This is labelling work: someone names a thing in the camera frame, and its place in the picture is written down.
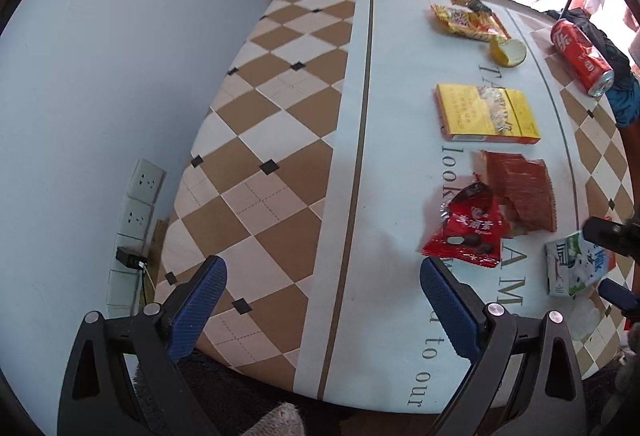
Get brown foil wrapper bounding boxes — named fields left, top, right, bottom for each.
left=473, top=150, right=558, bottom=239

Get black wall plug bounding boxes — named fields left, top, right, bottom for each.
left=115, top=246, right=148, bottom=270

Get yellow citrus peel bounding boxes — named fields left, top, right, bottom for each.
left=489, top=36, right=527, bottom=67

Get orange snack bag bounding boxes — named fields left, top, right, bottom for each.
left=431, top=3, right=511, bottom=42

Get red cola can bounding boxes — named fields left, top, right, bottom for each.
left=551, top=18, right=614, bottom=98

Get pile of dark clothes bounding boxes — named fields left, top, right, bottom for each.
left=564, top=8, right=639, bottom=128

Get milk carton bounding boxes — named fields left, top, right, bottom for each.
left=544, top=231, right=615, bottom=297

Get clear plastic cup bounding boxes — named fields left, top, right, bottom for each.
left=567, top=291, right=605, bottom=342

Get yellow cigarette box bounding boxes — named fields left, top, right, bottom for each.
left=434, top=84, right=541, bottom=144

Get white wall sockets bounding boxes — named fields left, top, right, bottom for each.
left=106, top=159, right=166, bottom=317

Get red snack wrapper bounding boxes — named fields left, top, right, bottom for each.
left=422, top=181, right=509, bottom=268

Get torn snack bag strip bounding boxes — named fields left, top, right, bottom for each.
left=450, top=0, right=492, bottom=15

